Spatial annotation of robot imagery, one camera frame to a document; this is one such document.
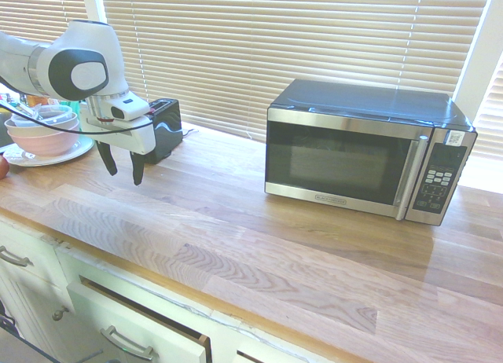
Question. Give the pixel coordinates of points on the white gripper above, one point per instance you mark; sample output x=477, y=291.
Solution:
x=118, y=133

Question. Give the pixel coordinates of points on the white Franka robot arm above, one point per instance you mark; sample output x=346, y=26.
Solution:
x=78, y=70

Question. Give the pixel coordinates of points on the black toaster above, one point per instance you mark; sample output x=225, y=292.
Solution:
x=167, y=129

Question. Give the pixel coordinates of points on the white plate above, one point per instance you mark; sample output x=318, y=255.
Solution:
x=59, y=152

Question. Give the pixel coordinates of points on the pink bowl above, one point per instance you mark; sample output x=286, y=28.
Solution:
x=45, y=141

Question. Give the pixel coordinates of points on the white bowl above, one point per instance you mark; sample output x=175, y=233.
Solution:
x=35, y=124

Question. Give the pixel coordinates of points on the red apple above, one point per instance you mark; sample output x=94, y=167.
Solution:
x=2, y=168

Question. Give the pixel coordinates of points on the white cabinet drawer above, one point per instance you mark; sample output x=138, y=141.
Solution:
x=23, y=257

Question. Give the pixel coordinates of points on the white open drawer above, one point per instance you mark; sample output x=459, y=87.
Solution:
x=145, y=323

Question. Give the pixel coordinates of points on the silver cabinet knob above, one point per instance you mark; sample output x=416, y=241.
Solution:
x=59, y=314

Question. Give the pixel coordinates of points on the narrow beige window blind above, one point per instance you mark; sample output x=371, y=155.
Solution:
x=39, y=13

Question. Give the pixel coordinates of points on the white cabinet door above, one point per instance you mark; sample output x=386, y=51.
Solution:
x=31, y=320

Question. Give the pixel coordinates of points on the wide beige window blind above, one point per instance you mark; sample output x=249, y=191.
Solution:
x=275, y=45

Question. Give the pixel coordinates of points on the black stainless steel microwave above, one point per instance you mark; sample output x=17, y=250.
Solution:
x=367, y=155

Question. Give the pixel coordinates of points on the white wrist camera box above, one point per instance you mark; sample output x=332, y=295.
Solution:
x=127, y=108

